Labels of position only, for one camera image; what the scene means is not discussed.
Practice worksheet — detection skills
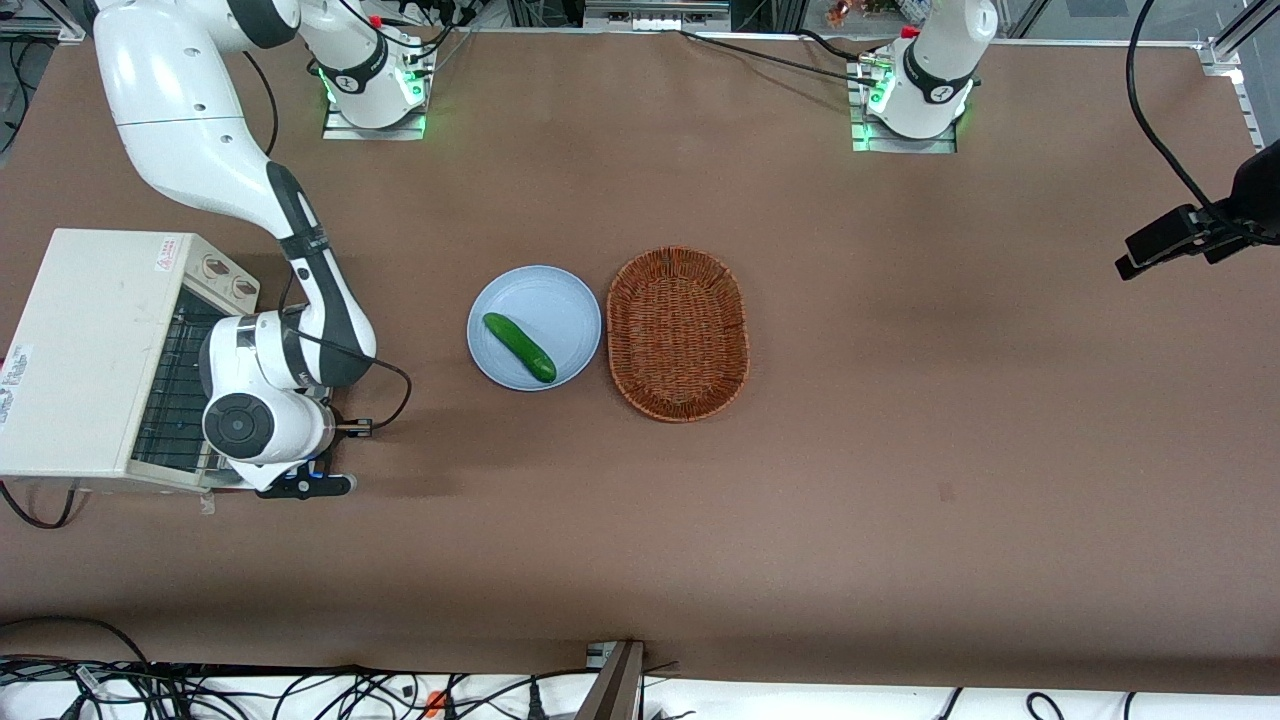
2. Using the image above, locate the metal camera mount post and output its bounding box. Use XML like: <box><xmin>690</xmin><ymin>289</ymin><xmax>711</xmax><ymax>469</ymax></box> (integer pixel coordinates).
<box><xmin>575</xmin><ymin>640</ymin><xmax>647</xmax><ymax>720</ymax></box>

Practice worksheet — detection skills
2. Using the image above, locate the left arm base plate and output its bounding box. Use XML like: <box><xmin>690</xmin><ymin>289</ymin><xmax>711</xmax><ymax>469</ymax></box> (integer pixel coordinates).
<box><xmin>849</xmin><ymin>55</ymin><xmax>959</xmax><ymax>155</ymax></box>

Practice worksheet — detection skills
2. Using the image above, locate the oven door with metal handle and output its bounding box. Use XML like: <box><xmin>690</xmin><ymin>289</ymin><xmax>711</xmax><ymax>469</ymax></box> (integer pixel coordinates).
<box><xmin>196</xmin><ymin>455</ymin><xmax>301</xmax><ymax>496</ymax></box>

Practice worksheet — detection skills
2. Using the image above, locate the wire oven rack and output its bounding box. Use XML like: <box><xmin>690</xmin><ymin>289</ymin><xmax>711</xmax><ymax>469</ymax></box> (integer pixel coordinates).
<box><xmin>133</xmin><ymin>308</ymin><xmax>226</xmax><ymax>471</ymax></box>

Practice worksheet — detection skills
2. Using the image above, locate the light blue plate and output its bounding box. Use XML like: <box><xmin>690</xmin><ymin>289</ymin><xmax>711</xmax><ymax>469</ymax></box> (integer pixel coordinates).
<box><xmin>466</xmin><ymin>264</ymin><xmax>603</xmax><ymax>392</ymax></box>

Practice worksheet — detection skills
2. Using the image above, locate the brown table cover sheet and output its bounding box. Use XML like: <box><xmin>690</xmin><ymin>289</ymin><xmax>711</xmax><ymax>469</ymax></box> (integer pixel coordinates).
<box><xmin>0</xmin><ymin>22</ymin><xmax>1280</xmax><ymax>697</ymax></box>

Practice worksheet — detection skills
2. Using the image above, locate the black cable to arm base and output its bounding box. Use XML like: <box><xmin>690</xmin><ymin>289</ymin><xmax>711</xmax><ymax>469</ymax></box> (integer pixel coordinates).
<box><xmin>678</xmin><ymin>28</ymin><xmax>883</xmax><ymax>87</ymax></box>

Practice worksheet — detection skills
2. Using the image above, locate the black oven power cord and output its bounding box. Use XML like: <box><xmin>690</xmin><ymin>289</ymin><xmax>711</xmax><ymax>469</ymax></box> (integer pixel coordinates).
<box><xmin>0</xmin><ymin>480</ymin><xmax>79</xmax><ymax>531</ymax></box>

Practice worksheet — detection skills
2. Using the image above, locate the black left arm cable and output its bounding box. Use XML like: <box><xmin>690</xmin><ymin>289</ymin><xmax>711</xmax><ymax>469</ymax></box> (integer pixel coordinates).
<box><xmin>1126</xmin><ymin>0</ymin><xmax>1257</xmax><ymax>243</ymax></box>

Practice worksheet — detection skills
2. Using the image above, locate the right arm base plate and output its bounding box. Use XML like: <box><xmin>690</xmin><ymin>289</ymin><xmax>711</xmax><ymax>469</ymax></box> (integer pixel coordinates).
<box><xmin>321</xmin><ymin>55</ymin><xmax>433</xmax><ymax>142</ymax></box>

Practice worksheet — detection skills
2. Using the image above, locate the green cucumber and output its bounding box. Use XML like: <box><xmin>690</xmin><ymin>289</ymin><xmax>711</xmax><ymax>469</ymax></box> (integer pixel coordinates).
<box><xmin>482</xmin><ymin>312</ymin><xmax>558</xmax><ymax>384</ymax></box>

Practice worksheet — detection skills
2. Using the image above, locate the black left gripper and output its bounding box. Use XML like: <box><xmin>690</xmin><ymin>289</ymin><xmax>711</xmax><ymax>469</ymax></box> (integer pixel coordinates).
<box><xmin>1115</xmin><ymin>140</ymin><xmax>1280</xmax><ymax>282</ymax></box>

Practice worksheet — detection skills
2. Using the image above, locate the white toaster oven body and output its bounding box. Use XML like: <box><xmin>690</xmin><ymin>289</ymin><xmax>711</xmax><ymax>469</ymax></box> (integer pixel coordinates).
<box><xmin>0</xmin><ymin>228</ymin><xmax>263</xmax><ymax>493</ymax></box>

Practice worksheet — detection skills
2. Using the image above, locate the brown wicker basket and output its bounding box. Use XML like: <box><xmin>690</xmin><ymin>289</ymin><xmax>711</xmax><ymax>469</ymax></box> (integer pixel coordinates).
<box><xmin>606</xmin><ymin>246</ymin><xmax>751</xmax><ymax>424</ymax></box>

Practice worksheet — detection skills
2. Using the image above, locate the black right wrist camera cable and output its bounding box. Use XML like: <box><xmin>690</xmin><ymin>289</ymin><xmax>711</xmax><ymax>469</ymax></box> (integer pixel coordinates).
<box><xmin>240</xmin><ymin>50</ymin><xmax>414</xmax><ymax>438</ymax></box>

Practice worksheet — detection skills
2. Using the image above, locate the aluminium frame profile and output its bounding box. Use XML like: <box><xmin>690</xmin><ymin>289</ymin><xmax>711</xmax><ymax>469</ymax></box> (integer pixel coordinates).
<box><xmin>1198</xmin><ymin>0</ymin><xmax>1280</xmax><ymax>127</ymax></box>
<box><xmin>0</xmin><ymin>0</ymin><xmax>87</xmax><ymax>43</ymax></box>

